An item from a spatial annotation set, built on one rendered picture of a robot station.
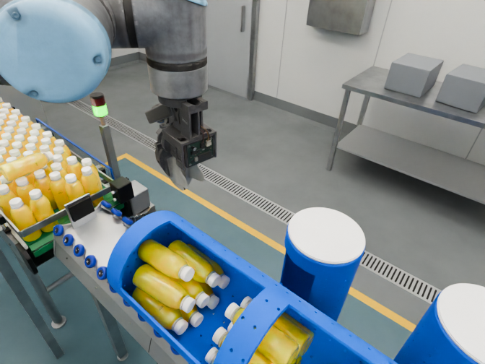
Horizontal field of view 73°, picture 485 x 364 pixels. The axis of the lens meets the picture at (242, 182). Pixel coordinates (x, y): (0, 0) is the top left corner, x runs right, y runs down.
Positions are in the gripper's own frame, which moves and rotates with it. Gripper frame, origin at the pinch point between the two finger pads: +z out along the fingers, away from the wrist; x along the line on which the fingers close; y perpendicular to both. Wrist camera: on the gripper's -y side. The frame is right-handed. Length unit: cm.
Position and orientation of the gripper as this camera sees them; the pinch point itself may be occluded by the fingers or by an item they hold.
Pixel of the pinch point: (181, 182)
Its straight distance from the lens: 66.9
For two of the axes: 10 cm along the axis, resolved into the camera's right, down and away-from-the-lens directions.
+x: 7.5, -3.8, 5.4
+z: -0.5, 7.9, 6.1
